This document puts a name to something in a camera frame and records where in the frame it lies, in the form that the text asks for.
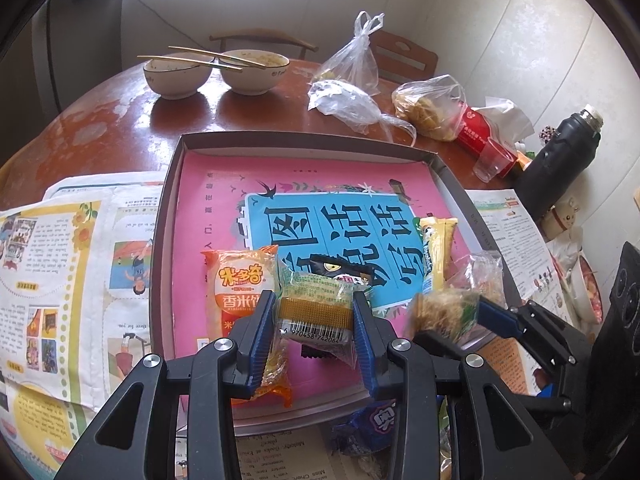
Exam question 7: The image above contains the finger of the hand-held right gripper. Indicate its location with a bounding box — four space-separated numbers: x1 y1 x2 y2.
477 296 591 366
414 331 471 362

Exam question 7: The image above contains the newspaper with yellow border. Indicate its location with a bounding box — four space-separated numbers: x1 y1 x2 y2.
0 199 108 480

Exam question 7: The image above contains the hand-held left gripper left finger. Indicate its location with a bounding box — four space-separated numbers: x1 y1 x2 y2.
52 290 278 480

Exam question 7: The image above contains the large white and orange newspaper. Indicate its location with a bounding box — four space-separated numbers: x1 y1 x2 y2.
467 189 553 397

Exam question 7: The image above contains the orange rice cracker packet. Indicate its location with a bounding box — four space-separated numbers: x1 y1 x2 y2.
200 246 293 407

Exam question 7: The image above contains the large beige bowl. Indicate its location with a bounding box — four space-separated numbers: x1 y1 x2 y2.
219 50 290 96

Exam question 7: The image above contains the newspaper with cartoon children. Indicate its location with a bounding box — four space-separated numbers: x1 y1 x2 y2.
44 172 168 413

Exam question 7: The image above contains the plastic bag of fried snacks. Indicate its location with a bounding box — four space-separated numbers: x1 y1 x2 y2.
391 74 468 142

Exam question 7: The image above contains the crumpled white tissue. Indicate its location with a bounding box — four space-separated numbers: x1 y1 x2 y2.
546 236 581 293

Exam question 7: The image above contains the wooden chair with bar back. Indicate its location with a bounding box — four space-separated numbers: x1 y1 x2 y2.
209 29 320 61

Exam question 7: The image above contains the yellow pieces snack packet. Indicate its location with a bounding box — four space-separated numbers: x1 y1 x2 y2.
437 430 456 480

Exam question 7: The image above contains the black cartoon snack packet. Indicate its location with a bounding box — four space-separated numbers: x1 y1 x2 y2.
300 254 377 363

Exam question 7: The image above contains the clear plastic cup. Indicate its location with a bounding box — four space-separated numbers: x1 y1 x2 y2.
472 137 518 183

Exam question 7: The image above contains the rabbit figurine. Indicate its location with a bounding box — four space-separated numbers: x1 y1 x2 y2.
545 195 583 241

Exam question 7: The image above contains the wooden chopstick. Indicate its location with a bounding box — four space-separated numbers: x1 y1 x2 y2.
137 54 243 70
168 46 266 68

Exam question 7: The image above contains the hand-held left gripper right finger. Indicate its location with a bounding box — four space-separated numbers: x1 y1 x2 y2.
352 290 576 480

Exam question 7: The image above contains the small beige bowl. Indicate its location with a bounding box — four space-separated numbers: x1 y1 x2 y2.
143 57 213 100

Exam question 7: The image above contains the small cake with barcode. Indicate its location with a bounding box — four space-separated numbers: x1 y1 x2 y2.
274 269 362 361

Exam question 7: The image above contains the yellow wafer bar packet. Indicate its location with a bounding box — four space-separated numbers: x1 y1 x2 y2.
417 216 460 297

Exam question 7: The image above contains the white bowl with food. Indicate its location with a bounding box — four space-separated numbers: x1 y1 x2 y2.
570 255 610 326

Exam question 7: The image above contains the blue snack packet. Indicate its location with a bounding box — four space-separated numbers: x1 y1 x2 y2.
331 399 403 457

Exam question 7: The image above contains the wooden chair with cutout back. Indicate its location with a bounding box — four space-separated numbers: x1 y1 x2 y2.
367 29 440 83

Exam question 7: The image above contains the green label noodle cake packet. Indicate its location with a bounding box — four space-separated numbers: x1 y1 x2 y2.
406 252 503 346

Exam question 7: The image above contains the grey cardboard box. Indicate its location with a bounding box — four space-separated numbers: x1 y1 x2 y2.
148 132 516 431

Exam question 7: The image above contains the crumpled flat clear plastic bag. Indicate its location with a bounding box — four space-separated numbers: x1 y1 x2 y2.
306 80 418 146

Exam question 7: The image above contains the red tissue pack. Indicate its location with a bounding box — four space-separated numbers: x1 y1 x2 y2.
452 97 536 171

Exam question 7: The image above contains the grey refrigerator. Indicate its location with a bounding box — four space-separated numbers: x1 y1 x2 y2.
30 0 126 116

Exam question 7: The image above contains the tall tied clear plastic bag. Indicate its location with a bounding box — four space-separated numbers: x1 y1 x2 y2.
315 10 386 96

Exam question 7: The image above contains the black thermos bottle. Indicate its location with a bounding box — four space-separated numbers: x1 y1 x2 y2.
515 104 606 221

